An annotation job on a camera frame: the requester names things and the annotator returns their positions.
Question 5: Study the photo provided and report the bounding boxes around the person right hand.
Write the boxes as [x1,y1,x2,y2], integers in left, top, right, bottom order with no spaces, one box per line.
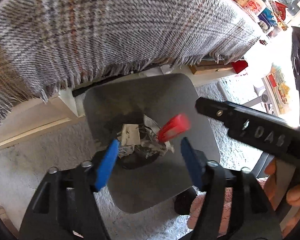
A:
[263,159,300,208]

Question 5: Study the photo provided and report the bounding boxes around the red plastic wrapper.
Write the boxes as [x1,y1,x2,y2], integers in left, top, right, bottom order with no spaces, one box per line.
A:
[157,114,191,143]

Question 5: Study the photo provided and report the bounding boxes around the white bottle red label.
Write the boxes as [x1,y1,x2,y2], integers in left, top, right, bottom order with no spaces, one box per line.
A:
[244,0,266,16]

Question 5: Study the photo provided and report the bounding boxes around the brown wooden box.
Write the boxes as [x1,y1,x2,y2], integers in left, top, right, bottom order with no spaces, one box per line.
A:
[189,60,233,75]

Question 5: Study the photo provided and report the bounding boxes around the plaid grey tablecloth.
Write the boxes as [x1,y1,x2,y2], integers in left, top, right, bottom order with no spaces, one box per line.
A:
[0,0,262,126]

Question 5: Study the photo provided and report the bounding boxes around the white cut paper sheet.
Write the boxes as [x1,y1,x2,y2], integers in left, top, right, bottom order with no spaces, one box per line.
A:
[117,115,174,159]

